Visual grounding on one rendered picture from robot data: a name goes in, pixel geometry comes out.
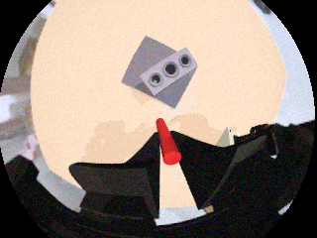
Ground red peg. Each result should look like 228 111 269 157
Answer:
156 118 181 166

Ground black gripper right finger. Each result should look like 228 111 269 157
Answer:
169 131 266 211

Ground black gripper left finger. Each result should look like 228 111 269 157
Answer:
68 132 159 219

